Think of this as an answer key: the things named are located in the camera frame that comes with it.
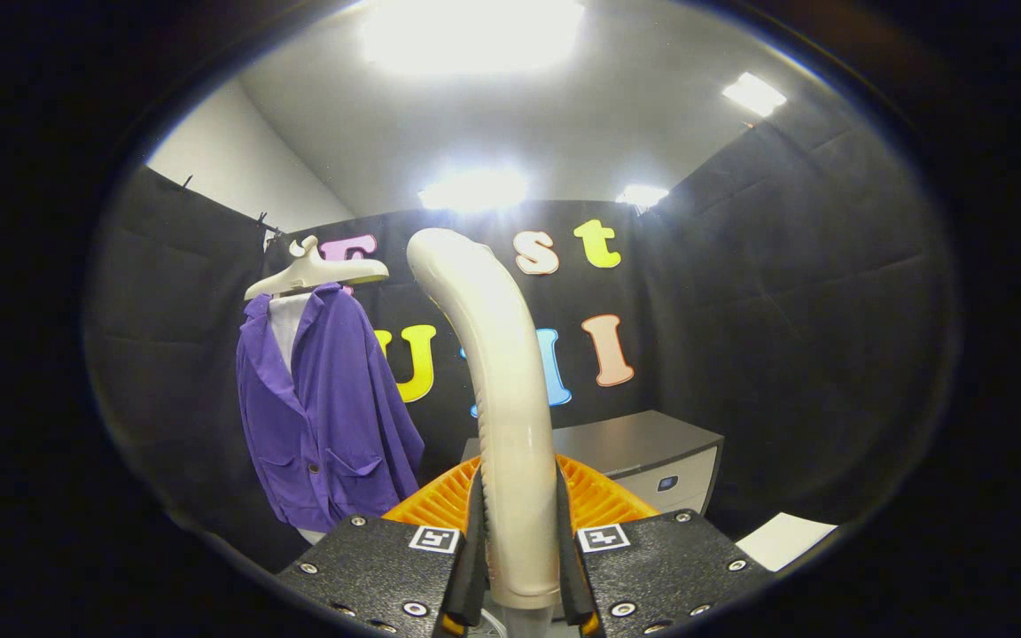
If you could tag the grey drawer cabinet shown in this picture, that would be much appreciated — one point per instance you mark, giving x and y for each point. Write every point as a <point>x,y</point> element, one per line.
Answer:
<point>635,447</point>

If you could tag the white garment steamer head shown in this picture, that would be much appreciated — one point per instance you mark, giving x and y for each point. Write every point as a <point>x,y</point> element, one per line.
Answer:
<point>510,425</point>

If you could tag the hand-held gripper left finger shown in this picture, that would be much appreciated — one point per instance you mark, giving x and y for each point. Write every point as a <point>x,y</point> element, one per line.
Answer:
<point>378,567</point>

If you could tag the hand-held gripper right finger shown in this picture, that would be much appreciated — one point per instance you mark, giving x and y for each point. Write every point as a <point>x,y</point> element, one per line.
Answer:
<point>679,567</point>

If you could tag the purple jacket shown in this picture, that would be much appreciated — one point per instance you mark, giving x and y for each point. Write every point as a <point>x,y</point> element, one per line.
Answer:
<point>333,416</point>

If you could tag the white clothes hanger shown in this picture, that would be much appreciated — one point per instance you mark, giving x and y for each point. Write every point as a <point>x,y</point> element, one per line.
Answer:
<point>315,275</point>

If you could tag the large ceiling light panel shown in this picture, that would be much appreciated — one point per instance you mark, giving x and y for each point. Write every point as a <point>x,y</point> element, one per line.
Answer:
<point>471,35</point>

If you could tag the white paper sheet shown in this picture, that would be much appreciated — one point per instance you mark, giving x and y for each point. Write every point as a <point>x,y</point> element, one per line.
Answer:
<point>785,539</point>

